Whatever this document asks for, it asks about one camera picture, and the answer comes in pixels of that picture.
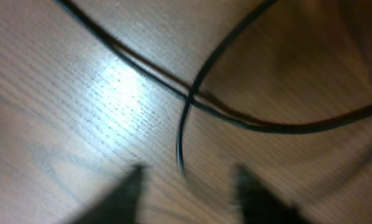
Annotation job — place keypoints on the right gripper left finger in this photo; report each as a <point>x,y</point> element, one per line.
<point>120,205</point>

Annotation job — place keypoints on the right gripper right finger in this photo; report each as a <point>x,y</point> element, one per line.
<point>258,205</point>

